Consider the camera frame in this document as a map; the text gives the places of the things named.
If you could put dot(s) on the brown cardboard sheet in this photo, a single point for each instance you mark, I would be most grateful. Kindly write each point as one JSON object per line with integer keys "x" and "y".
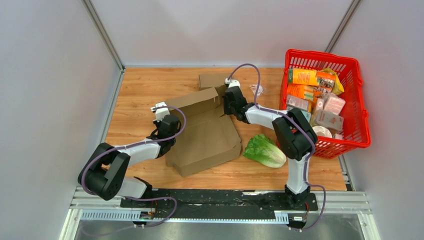
{"x": 209, "y": 137}

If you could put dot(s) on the brown cardboard box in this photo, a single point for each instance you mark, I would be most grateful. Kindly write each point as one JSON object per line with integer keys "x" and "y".
{"x": 212, "y": 80}

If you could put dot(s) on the clear bag white parts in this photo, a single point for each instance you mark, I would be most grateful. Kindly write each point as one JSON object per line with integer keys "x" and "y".
{"x": 257, "y": 90}

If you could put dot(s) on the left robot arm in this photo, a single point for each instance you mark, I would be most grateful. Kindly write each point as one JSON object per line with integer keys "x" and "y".
{"x": 104, "y": 174}

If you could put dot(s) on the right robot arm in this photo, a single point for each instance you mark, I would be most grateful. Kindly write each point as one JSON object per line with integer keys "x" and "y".
{"x": 295, "y": 136}

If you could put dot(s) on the teal box package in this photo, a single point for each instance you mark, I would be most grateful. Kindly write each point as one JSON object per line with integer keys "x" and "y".
{"x": 306, "y": 114}

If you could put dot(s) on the green lettuce head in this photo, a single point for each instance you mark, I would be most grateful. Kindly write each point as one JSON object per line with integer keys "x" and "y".
{"x": 263, "y": 150}

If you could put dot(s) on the orange sponge pack lower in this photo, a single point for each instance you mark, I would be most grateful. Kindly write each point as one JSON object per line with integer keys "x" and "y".
{"x": 302, "y": 91}

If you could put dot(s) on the white tape roll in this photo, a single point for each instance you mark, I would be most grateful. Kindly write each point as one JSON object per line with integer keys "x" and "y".
{"x": 321, "y": 131}

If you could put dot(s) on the pink white package lower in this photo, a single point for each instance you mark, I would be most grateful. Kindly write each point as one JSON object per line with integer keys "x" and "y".
{"x": 328, "y": 120}

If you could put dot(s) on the pink snack package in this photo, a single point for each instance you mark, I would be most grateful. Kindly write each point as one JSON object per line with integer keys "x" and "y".
{"x": 334, "y": 105}

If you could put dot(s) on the yellow snack bag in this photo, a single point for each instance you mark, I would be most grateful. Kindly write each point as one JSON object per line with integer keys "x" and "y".
{"x": 337, "y": 87}

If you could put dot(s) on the red plastic basket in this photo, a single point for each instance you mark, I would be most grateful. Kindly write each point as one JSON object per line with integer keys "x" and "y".
{"x": 328, "y": 89}

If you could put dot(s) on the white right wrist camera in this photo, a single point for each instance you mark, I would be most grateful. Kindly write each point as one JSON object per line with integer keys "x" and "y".
{"x": 230, "y": 83}

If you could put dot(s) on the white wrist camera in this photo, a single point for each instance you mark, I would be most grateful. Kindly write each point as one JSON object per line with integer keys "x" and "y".
{"x": 160, "y": 110}
{"x": 230, "y": 83}

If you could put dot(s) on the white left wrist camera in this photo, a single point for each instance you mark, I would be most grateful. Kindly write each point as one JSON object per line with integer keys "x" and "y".
{"x": 160, "y": 110}

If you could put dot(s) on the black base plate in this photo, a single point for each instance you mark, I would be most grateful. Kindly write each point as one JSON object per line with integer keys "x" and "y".
{"x": 220, "y": 204}

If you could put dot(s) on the aluminium frame post left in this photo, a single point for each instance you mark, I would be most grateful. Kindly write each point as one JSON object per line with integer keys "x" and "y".
{"x": 92, "y": 12}

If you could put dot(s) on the aluminium frame post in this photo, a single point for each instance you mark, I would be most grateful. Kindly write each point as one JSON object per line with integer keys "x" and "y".
{"x": 345, "y": 20}
{"x": 92, "y": 12}

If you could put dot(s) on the aluminium frame post right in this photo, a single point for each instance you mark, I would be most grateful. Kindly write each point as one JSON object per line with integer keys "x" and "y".
{"x": 345, "y": 20}

